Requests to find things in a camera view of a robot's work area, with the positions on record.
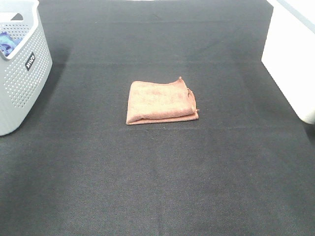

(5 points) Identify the brown microfibre towel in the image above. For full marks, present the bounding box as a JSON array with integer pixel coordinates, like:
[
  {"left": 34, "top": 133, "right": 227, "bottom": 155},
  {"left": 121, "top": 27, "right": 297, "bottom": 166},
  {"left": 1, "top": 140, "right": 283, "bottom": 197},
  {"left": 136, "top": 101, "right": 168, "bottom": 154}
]
[{"left": 126, "top": 77, "right": 199, "bottom": 125}]

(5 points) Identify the black table cover cloth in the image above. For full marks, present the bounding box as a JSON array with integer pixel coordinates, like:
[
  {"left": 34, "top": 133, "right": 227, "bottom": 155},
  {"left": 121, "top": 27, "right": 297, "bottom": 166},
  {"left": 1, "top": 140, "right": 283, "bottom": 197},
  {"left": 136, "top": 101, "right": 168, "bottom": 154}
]
[{"left": 0, "top": 0, "right": 315, "bottom": 236}]

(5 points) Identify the grey perforated laundry basket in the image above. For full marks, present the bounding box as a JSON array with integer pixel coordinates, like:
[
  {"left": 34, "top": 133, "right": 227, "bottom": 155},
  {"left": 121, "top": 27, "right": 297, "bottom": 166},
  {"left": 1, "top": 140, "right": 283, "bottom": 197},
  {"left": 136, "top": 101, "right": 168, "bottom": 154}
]
[{"left": 0, "top": 0, "right": 52, "bottom": 136}]

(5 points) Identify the white storage bin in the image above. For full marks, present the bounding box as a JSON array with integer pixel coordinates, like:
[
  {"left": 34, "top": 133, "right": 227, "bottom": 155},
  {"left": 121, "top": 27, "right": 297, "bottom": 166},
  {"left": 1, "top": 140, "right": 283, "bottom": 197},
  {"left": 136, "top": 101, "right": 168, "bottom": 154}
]
[{"left": 261, "top": 0, "right": 315, "bottom": 124}]

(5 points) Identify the blue cloth in basket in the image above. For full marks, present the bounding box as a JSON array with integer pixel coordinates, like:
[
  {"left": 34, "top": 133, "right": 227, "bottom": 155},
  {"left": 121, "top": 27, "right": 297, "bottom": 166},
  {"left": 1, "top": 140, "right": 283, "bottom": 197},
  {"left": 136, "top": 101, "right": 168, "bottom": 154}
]
[{"left": 0, "top": 32, "right": 22, "bottom": 57}]

